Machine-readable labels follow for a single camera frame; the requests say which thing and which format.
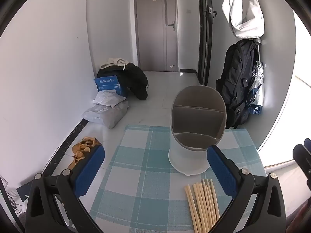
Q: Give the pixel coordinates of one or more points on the grey parcel bag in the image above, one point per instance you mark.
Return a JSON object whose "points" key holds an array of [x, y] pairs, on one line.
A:
{"points": [[107, 115]]}

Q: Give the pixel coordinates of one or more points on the dark blue board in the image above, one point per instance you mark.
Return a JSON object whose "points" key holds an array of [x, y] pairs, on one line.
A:
{"points": [[24, 190]]}

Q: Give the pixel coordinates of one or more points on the white utensil holder grey inside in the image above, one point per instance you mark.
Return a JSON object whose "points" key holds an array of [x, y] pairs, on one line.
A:
{"points": [[189, 160]]}

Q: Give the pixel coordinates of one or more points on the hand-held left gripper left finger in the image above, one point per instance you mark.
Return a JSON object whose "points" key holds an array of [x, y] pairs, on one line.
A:
{"points": [[90, 170]]}

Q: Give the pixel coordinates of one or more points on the black jacket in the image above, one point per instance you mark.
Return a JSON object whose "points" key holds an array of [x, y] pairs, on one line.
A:
{"points": [[136, 80]]}

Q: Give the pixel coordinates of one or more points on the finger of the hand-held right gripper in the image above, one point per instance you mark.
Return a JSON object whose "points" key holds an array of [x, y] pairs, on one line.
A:
{"points": [[307, 142], [303, 162]]}

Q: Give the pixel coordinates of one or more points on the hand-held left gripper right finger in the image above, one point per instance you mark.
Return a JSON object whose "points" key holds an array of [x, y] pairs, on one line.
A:
{"points": [[222, 172]]}

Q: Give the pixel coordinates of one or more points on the pile of wooden chopsticks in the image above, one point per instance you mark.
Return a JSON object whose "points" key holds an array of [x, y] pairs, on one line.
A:
{"points": [[198, 206]]}

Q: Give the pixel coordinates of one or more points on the brown shoe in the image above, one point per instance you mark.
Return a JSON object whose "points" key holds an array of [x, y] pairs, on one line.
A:
{"points": [[77, 154], [90, 142]]}

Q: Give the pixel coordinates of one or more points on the black backpack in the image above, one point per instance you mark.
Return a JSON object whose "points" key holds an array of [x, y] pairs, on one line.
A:
{"points": [[235, 82]]}

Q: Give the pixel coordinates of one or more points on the white parcel bag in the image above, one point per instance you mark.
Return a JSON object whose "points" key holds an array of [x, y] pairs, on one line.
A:
{"points": [[108, 98]]}

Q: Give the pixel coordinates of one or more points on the teal checked placemat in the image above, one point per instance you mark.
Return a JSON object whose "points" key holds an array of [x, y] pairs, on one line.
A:
{"points": [[136, 174]]}

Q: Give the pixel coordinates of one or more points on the beige cloth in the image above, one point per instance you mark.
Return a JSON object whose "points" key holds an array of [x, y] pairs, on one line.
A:
{"points": [[114, 62]]}

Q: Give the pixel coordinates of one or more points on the white hanging bag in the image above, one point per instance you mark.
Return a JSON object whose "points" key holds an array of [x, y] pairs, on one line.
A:
{"points": [[245, 19]]}

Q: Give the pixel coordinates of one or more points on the black door frame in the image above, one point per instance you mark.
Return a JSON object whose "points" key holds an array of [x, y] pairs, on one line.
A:
{"points": [[205, 48]]}

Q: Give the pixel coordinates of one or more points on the silver blue folded umbrella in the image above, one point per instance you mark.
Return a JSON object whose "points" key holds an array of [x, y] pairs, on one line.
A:
{"points": [[257, 89]]}

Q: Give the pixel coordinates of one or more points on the grey door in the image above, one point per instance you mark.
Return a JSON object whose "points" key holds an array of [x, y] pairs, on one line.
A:
{"points": [[150, 29]]}

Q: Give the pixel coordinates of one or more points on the blue cardboard box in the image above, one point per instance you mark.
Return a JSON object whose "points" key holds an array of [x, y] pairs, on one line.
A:
{"points": [[108, 85]]}

